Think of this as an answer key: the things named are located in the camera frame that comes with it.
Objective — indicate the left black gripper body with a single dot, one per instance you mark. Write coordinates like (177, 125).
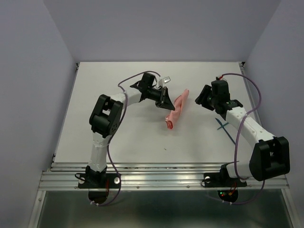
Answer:
(155, 95)

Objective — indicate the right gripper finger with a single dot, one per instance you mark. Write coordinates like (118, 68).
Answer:
(207, 105)
(205, 95)

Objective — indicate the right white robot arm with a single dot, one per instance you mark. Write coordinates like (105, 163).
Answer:
(270, 154)

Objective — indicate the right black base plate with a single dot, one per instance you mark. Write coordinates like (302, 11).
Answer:
(217, 180)

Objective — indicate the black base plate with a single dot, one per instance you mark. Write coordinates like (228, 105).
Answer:
(217, 180)
(107, 181)

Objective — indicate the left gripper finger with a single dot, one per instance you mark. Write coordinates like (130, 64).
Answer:
(166, 101)
(160, 104)

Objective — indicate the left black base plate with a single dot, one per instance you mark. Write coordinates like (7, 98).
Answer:
(107, 181)

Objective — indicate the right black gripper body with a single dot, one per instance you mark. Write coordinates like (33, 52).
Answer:
(214, 100)

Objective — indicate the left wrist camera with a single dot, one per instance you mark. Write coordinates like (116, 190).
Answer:
(164, 80)

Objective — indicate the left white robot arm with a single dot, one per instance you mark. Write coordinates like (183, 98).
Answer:
(105, 119)

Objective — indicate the teal plastic spoon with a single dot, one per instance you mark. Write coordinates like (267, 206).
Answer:
(224, 129)

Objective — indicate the pink satin napkin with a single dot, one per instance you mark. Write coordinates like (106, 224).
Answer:
(172, 118)

